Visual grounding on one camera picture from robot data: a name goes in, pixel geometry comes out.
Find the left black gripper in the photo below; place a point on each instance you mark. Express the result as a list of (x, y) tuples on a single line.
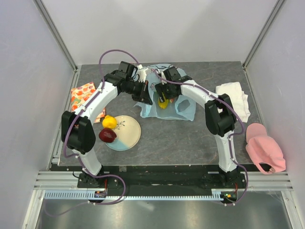
[(144, 96)]

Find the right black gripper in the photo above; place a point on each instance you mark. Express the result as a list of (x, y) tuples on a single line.
[(160, 88)]

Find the yellow fake mango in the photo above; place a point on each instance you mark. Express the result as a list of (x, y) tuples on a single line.
[(163, 105)]

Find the light blue plastic bag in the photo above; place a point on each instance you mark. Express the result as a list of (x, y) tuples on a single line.
[(179, 108)]

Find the yellow fake lemon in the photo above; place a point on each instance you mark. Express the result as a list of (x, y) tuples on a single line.
[(109, 122)]

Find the red fake apple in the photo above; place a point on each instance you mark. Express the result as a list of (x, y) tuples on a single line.
[(107, 135)]

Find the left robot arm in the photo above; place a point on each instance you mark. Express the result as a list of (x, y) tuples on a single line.
[(77, 132)]

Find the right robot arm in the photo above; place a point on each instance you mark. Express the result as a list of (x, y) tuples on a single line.
[(220, 117)]

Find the cream and blue plate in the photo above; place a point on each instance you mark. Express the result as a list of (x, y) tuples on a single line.
[(128, 133)]

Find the floral orange napkin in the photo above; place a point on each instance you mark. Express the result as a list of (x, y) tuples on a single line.
[(81, 94)]

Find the white folded cloth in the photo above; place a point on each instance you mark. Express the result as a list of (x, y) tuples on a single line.
[(238, 98)]

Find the pink cap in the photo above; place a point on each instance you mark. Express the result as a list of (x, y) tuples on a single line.
[(263, 150)]

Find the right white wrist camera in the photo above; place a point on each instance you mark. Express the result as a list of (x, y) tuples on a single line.
[(163, 78)]

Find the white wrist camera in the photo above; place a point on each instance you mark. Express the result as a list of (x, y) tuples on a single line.
[(142, 73), (163, 78)]

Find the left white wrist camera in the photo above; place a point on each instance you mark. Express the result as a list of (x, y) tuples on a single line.
[(142, 73)]

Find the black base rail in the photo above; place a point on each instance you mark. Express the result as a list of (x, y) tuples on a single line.
[(202, 176)]

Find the slotted cable duct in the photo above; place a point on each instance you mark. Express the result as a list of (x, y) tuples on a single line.
[(103, 195)]

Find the left aluminium frame post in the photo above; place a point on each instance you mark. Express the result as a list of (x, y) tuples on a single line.
[(54, 31)]

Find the aluminium frame post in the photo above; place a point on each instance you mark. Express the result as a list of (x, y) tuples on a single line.
[(54, 31), (264, 31)]

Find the right aluminium frame post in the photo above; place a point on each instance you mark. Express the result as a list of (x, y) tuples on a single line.
[(264, 31)]

